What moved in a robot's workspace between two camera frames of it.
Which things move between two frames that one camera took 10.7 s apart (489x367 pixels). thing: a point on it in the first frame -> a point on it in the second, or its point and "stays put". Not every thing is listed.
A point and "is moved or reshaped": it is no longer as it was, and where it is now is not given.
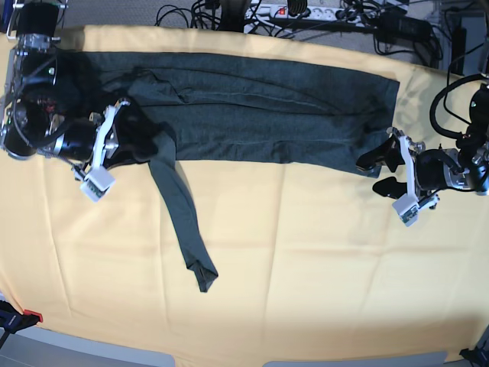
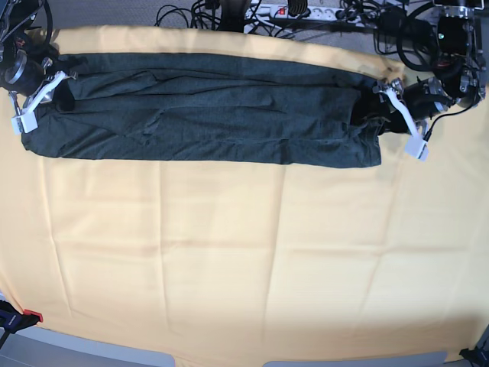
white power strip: x=281 y=11 stays put
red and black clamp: x=12 y=320 stays put
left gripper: x=120 y=134 -> x=26 y=79
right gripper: x=429 y=171 -> x=418 y=101
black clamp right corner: x=478 y=357 stays put
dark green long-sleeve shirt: x=192 y=108 is moved or reshaped
